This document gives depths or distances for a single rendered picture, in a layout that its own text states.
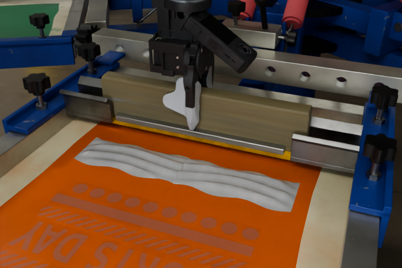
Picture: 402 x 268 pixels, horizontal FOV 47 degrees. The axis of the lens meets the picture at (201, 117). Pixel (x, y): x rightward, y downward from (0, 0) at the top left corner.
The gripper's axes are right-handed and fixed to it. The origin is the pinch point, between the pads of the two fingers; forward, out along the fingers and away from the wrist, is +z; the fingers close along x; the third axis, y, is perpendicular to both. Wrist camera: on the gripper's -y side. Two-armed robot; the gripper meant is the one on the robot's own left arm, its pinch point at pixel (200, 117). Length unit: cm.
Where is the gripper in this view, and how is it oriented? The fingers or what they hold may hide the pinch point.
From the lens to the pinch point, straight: 76.4
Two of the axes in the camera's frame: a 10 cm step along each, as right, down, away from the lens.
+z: 0.0, 8.7, 5.0
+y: -9.3, -1.8, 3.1
